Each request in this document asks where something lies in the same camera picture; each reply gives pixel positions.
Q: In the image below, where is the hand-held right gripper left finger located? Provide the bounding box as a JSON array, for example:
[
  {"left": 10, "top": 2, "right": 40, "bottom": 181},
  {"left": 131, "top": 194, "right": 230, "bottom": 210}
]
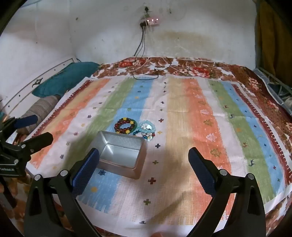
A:
[{"left": 24, "top": 148, "right": 102, "bottom": 237}]

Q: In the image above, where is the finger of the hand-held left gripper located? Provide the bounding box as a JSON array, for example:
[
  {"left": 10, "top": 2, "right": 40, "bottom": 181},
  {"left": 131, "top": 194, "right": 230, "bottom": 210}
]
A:
[
  {"left": 0, "top": 114, "right": 38, "bottom": 133},
  {"left": 20, "top": 132, "right": 54, "bottom": 158}
]

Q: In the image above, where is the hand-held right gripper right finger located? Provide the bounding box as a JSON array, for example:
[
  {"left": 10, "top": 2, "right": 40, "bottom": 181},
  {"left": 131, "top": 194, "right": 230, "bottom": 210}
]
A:
[{"left": 188, "top": 147, "right": 266, "bottom": 237}]

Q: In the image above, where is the silver metal tin box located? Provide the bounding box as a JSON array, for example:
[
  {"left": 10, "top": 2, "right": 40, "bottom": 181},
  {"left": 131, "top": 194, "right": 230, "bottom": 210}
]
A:
[{"left": 91, "top": 131, "right": 147, "bottom": 179}]

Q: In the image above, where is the dark red bead bracelet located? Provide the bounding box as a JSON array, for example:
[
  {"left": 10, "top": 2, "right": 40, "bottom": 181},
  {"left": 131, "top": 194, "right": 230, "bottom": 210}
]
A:
[{"left": 114, "top": 118, "right": 135, "bottom": 135}]

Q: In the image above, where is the multicolour bead bracelet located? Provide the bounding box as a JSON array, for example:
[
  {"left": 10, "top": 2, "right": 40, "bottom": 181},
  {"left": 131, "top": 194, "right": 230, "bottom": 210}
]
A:
[{"left": 133, "top": 129, "right": 156, "bottom": 142}]

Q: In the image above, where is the green jade bangle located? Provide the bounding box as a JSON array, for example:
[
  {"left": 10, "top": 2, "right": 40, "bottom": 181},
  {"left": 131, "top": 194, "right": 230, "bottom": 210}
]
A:
[{"left": 126, "top": 120, "right": 138, "bottom": 133}]

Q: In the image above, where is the light blue bead bracelet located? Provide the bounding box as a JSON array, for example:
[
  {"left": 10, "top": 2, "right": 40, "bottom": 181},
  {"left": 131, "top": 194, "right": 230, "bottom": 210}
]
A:
[{"left": 138, "top": 121, "right": 157, "bottom": 133}]

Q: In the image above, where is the grey striped pillow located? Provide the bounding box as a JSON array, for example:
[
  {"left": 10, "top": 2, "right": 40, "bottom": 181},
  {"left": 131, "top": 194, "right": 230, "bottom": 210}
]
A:
[{"left": 19, "top": 95, "right": 62, "bottom": 135}]

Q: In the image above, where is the white bed headboard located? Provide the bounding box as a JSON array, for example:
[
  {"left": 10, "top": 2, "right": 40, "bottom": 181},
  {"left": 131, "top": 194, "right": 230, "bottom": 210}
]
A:
[{"left": 0, "top": 57, "right": 77, "bottom": 114}]

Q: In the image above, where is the striped colourful cloth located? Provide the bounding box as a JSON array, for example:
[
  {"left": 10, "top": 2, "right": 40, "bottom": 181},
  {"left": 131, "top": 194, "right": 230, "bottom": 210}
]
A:
[{"left": 24, "top": 76, "right": 291, "bottom": 225}]

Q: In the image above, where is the teal pillow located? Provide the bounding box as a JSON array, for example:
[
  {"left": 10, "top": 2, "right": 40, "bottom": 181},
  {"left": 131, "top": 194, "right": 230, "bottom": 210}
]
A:
[{"left": 31, "top": 61, "right": 101, "bottom": 98}]

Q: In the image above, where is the grey plastic crate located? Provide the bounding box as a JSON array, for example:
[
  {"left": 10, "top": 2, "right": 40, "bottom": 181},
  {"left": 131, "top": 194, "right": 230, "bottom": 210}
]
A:
[{"left": 255, "top": 67, "right": 292, "bottom": 115}]

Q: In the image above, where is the yellow curtain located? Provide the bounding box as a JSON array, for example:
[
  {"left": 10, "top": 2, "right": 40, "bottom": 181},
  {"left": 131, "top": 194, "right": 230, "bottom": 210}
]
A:
[{"left": 255, "top": 0, "right": 292, "bottom": 75}]

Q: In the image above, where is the white power strip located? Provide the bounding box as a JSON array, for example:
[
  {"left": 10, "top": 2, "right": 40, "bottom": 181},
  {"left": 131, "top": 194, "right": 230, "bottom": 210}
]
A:
[{"left": 140, "top": 18, "right": 160, "bottom": 26}]

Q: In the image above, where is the white cable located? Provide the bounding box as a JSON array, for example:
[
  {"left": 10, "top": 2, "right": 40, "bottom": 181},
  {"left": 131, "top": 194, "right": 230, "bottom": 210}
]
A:
[{"left": 126, "top": 24, "right": 170, "bottom": 74}]

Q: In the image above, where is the black cable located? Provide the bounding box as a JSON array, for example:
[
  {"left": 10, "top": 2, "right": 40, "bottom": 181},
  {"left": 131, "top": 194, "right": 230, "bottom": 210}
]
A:
[{"left": 132, "top": 23, "right": 172, "bottom": 80}]

